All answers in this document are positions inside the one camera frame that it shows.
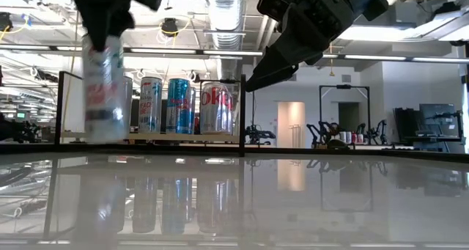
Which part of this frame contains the blue silver Red Bull can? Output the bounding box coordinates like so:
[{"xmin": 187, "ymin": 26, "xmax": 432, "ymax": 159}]
[
  {"xmin": 188, "ymin": 87, "xmax": 197, "ymax": 135},
  {"xmin": 166, "ymin": 78, "xmax": 192, "ymax": 135}
]

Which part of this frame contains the black aluminium table frame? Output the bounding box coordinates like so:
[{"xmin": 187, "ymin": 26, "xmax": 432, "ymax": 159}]
[{"xmin": 0, "ymin": 142, "xmax": 469, "ymax": 163}]

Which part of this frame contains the silver Tropical Vibe Celsius can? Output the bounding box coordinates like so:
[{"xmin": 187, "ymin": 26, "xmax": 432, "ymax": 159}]
[{"xmin": 123, "ymin": 76, "xmax": 133, "ymax": 133}]

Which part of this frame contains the black overhead camera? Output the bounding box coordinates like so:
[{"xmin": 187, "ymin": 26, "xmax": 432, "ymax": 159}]
[{"xmin": 160, "ymin": 18, "xmax": 180, "ymax": 37}]

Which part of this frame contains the black desk monitor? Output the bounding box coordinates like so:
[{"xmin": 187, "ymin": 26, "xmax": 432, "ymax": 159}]
[{"xmin": 419, "ymin": 103, "xmax": 456, "ymax": 133}]

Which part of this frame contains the silver ventilation duct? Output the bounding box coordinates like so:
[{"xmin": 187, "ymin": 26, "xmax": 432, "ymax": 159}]
[{"xmin": 203, "ymin": 0, "xmax": 254, "ymax": 81}]

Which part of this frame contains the black background rig frame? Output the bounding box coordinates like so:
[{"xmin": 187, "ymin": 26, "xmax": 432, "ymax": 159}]
[{"xmin": 318, "ymin": 84, "xmax": 371, "ymax": 148}]

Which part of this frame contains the yellow hanging cord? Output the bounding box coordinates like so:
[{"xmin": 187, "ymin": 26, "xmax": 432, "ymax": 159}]
[{"xmin": 328, "ymin": 43, "xmax": 336, "ymax": 78}]

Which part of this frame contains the white Peach Vibe Celsius can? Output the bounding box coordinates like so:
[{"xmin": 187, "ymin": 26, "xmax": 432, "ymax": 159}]
[
  {"xmin": 138, "ymin": 76, "xmax": 163, "ymax": 134},
  {"xmin": 81, "ymin": 33, "xmax": 126, "ymax": 145}
]

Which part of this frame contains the white ceiling light panel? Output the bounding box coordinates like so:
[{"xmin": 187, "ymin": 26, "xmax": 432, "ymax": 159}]
[{"xmin": 340, "ymin": 7, "xmax": 469, "ymax": 43}]

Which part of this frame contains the black computer monitor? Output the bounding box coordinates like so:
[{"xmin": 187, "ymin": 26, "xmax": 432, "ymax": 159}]
[{"xmin": 131, "ymin": 98, "xmax": 169, "ymax": 130}]

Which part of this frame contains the long ceiling light strip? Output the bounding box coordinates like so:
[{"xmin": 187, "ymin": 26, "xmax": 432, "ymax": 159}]
[
  {"xmin": 322, "ymin": 54, "xmax": 469, "ymax": 65},
  {"xmin": 0, "ymin": 44, "xmax": 265, "ymax": 59}
]

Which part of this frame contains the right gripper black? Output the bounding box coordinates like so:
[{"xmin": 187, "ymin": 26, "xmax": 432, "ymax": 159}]
[{"xmin": 244, "ymin": 0, "xmax": 390, "ymax": 93}]

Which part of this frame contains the silver Diet Coke can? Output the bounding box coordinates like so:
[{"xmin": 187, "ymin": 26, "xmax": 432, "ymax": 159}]
[
  {"xmin": 232, "ymin": 90, "xmax": 241, "ymax": 134},
  {"xmin": 199, "ymin": 81, "xmax": 234, "ymax": 136}
]

